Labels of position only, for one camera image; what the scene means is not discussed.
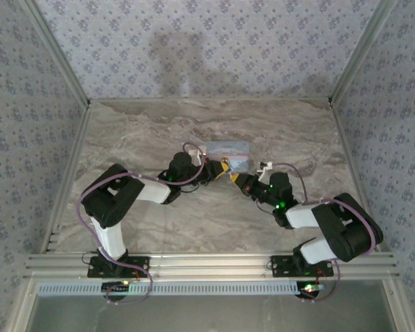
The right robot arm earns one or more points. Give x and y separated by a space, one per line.
304 216

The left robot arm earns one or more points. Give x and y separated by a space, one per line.
152 192

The clear plastic zip bag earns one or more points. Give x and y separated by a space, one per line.
233 150

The black controller board green light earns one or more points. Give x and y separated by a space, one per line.
311 287
114 286

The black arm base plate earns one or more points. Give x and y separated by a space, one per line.
138 268
283 268

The wide aluminium base rail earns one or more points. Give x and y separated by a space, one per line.
211 266

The aluminium frame side rail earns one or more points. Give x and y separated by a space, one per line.
356 166
69 173

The aluminium frame corner post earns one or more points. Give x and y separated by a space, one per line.
57 52
363 52

